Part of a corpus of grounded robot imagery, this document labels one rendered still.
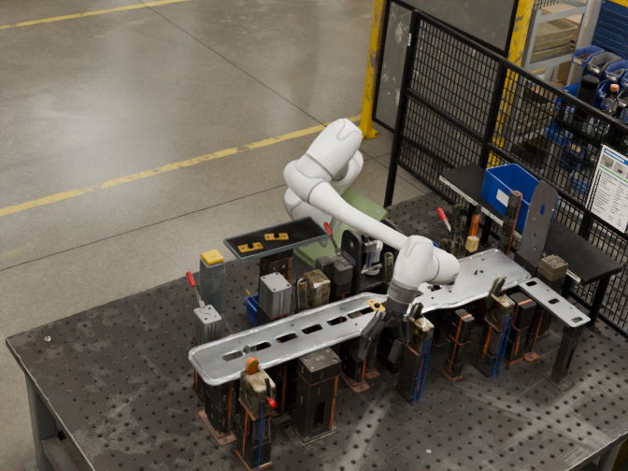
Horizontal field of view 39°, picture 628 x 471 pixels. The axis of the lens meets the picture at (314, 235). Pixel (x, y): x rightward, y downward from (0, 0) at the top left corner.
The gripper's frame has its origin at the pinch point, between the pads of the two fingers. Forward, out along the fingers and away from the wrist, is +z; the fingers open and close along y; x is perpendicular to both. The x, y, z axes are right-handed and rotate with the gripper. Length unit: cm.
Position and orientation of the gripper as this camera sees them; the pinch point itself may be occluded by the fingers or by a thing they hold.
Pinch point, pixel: (378, 356)
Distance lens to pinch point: 292.5
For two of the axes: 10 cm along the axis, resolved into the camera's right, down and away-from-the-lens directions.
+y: -7.5, -1.5, -6.4
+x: 5.7, 3.3, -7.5
